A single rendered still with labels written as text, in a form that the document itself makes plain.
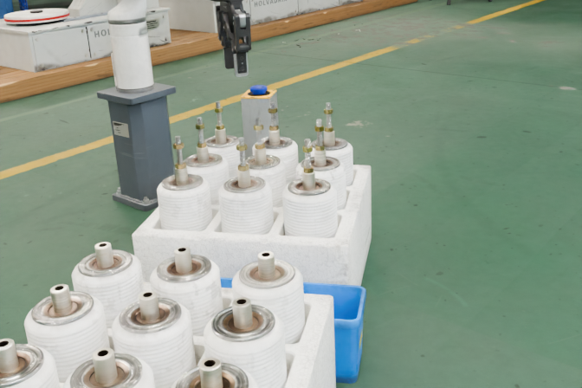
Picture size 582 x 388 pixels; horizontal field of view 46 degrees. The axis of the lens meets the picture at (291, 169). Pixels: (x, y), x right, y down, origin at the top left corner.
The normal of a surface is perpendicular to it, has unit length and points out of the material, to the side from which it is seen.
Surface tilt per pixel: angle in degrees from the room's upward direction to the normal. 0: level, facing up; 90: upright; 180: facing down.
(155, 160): 90
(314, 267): 90
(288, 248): 90
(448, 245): 0
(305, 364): 0
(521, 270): 0
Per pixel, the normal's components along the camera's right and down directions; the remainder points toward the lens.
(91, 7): 0.77, 0.19
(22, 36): -0.64, 0.30
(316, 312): -0.04, -0.94
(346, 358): -0.19, 0.39
